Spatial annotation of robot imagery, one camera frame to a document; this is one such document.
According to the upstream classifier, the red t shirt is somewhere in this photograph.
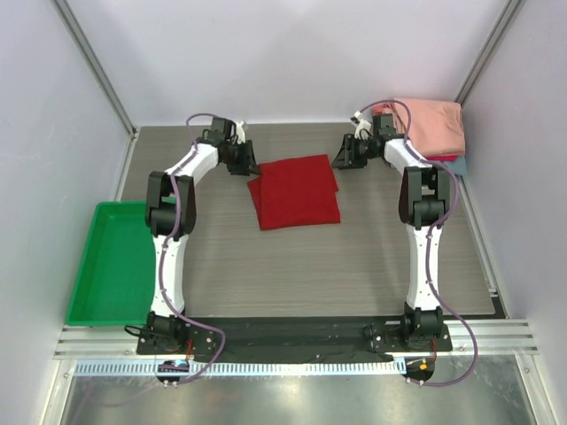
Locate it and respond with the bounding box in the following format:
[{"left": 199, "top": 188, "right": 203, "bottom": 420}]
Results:
[{"left": 248, "top": 154, "right": 341, "bottom": 230}]

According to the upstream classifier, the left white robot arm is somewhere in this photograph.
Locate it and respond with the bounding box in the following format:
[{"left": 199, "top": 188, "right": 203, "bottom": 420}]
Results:
[{"left": 137, "top": 113, "right": 260, "bottom": 354}]

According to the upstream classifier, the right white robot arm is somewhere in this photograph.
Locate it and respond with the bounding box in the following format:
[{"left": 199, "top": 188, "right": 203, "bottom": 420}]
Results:
[{"left": 331, "top": 112, "right": 453, "bottom": 352}]

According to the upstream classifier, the salmon folded t shirt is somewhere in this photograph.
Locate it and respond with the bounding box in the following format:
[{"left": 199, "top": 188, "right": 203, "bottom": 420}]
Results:
[{"left": 371, "top": 102, "right": 396, "bottom": 116}]

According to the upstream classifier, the pink folded t shirt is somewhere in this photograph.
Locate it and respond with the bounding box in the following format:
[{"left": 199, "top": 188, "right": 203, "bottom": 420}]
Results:
[{"left": 392, "top": 98, "right": 466, "bottom": 158}]

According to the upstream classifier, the magenta folded t shirt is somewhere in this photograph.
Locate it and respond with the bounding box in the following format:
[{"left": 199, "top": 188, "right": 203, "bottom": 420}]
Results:
[{"left": 426, "top": 155, "right": 459, "bottom": 162}]

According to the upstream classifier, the green plastic tray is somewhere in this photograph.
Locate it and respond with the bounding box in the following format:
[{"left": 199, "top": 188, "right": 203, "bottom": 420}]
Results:
[{"left": 66, "top": 201, "right": 155, "bottom": 327}]

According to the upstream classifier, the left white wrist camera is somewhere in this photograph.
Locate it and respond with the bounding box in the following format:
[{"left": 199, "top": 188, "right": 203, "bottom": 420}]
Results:
[{"left": 235, "top": 120, "right": 247, "bottom": 144}]

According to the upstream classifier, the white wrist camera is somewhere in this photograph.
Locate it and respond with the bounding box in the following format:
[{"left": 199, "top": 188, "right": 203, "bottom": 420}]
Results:
[
  {"left": 351, "top": 111, "right": 372, "bottom": 140},
  {"left": 235, "top": 120, "right": 247, "bottom": 144}
]

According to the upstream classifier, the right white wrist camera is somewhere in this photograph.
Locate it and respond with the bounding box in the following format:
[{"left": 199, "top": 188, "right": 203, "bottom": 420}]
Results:
[{"left": 351, "top": 111, "right": 372, "bottom": 140}]

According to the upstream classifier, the right aluminium frame post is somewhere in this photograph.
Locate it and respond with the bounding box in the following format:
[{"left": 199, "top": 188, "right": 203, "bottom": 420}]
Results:
[{"left": 455, "top": 0, "right": 525, "bottom": 107}]

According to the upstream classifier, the aluminium frame post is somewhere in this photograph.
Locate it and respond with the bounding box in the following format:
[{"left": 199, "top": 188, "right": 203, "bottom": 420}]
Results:
[
  {"left": 50, "top": 0, "right": 136, "bottom": 139},
  {"left": 455, "top": 0, "right": 525, "bottom": 107}
]

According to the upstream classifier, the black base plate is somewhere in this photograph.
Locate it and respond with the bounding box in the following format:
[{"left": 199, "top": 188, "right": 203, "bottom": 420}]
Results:
[{"left": 124, "top": 313, "right": 453, "bottom": 359}]

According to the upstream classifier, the left aluminium frame post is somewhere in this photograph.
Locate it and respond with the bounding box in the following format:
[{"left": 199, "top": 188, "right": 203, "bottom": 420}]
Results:
[{"left": 50, "top": 0, "right": 136, "bottom": 139}]

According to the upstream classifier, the aluminium front rail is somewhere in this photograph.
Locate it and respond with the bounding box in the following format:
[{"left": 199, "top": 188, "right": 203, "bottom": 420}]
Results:
[{"left": 53, "top": 319, "right": 539, "bottom": 360}]

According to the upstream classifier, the slotted cable duct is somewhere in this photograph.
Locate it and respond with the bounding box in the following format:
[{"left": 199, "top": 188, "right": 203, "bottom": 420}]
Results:
[{"left": 74, "top": 359, "right": 406, "bottom": 378}]

